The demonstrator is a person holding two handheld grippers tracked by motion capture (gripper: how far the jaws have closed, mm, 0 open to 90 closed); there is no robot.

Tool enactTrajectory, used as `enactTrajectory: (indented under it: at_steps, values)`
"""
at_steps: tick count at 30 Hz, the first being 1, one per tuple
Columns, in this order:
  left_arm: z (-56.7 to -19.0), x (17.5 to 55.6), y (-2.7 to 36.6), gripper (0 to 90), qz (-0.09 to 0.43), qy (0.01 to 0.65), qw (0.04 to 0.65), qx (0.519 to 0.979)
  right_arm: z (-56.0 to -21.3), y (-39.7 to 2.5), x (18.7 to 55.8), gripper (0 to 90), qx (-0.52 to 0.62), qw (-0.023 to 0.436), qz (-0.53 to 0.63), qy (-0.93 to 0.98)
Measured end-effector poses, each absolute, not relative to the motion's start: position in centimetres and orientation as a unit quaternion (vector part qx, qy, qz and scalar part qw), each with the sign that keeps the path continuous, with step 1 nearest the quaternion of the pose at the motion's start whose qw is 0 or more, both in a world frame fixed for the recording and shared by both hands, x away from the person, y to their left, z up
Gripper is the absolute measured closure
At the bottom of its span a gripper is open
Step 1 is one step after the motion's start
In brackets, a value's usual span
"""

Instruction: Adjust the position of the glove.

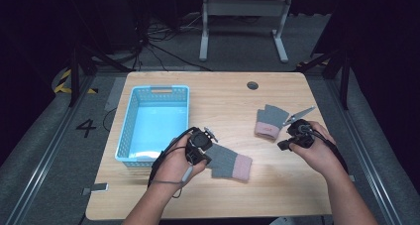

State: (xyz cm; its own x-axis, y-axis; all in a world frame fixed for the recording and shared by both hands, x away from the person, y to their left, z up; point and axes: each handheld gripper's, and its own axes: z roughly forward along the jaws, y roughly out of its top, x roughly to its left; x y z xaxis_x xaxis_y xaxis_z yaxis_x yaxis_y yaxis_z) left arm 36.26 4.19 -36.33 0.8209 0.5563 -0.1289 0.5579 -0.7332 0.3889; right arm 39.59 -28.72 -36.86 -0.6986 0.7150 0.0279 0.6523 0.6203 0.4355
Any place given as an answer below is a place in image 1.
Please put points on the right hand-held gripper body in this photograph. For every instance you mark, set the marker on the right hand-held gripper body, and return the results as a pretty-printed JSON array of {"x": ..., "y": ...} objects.
[{"x": 299, "y": 132}]

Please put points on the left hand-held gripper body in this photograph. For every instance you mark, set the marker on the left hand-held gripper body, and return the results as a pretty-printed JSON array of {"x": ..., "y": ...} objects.
[{"x": 199, "y": 141}]

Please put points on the person's right hand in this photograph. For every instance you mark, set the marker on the person's right hand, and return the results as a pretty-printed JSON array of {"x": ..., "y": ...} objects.
[{"x": 317, "y": 152}]

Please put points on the person's left hand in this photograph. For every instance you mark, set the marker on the person's left hand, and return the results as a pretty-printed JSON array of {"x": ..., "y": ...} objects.
[{"x": 175, "y": 164}]

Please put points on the light blue plastic basket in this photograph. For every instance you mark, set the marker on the light blue plastic basket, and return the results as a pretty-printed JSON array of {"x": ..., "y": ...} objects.
[{"x": 158, "y": 126}]

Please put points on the black metal stand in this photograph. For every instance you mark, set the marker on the black metal stand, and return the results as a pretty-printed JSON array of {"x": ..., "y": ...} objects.
[
  {"x": 344, "y": 83},
  {"x": 75, "y": 76}
]

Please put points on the yellow black hazard tape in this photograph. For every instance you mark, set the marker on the yellow black hazard tape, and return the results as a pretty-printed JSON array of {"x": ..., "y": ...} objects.
[{"x": 62, "y": 83}]

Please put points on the white metal desk frame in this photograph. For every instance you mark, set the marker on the white metal desk frame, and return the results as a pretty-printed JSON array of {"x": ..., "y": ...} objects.
[{"x": 244, "y": 7}]

